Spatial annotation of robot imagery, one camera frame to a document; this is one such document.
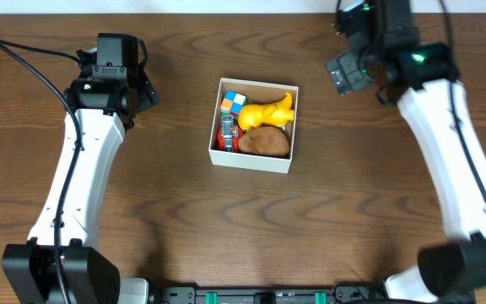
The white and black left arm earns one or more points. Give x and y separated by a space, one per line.
61 260

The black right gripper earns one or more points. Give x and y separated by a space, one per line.
352 62

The red and grey toy truck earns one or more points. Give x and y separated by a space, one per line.
229 134

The colourful two-by-two puzzle cube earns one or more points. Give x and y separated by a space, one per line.
232 103

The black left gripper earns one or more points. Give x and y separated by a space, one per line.
148 93

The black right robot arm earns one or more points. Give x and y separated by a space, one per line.
423 82

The brown plush toy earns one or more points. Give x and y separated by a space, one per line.
264 141

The orange toy dinosaur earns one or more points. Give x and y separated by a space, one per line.
276 114

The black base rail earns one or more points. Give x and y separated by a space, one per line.
341 293

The white cardboard box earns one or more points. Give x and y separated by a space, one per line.
258 92

